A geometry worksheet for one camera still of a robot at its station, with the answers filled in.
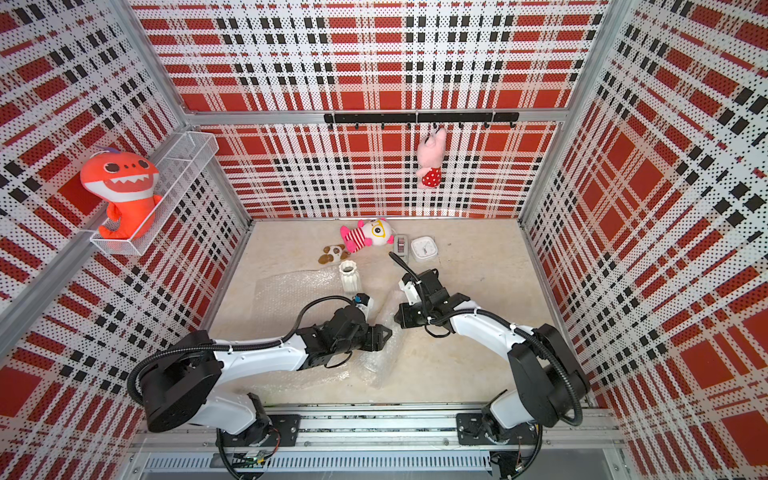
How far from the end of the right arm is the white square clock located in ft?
0.88

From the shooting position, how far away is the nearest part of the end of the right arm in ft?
2.08

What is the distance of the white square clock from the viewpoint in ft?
3.58
